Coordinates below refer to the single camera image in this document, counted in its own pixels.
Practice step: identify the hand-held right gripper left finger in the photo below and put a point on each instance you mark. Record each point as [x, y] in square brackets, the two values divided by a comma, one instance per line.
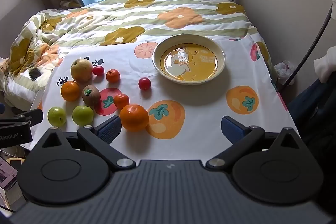
[110, 130]

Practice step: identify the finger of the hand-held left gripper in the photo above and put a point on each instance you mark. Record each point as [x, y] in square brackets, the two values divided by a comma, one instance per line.
[31, 116]

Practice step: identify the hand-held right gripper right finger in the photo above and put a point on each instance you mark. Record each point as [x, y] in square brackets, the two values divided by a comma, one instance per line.
[232, 127]

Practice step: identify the green apple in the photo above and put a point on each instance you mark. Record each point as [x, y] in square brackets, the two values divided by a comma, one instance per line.
[83, 115]
[56, 116]

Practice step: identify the orange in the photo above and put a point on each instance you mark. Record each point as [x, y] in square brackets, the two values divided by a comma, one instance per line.
[70, 91]
[134, 117]

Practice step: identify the brown kiwi with sticker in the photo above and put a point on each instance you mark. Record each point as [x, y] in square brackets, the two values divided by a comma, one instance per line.
[91, 96]

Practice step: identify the yellow-green apple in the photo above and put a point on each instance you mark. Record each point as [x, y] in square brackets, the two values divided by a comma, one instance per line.
[81, 70]

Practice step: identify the yellow cartoon print plate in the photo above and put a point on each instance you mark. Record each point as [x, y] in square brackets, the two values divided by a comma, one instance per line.
[189, 61]

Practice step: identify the purple box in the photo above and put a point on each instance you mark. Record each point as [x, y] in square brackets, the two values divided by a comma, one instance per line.
[8, 172]

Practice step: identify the white fruit print cloth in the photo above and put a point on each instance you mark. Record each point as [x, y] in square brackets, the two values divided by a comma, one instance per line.
[199, 106]

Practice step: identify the black phone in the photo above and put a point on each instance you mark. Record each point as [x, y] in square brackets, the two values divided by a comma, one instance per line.
[35, 74]

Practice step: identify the red cherry tomato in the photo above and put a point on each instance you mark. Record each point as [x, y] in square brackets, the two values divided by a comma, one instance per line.
[98, 70]
[144, 83]

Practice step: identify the small printed box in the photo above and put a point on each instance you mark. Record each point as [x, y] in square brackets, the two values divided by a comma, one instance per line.
[4, 64]

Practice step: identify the white plastic bag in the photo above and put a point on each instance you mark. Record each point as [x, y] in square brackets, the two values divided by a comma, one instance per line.
[284, 71]

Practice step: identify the dark trousers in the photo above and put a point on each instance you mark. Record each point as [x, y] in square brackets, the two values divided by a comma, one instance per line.
[315, 113]

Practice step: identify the white garment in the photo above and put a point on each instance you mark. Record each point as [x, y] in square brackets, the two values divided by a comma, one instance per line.
[325, 64]

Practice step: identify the floral striped quilt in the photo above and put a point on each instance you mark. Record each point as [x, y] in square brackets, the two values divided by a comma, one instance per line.
[131, 16]

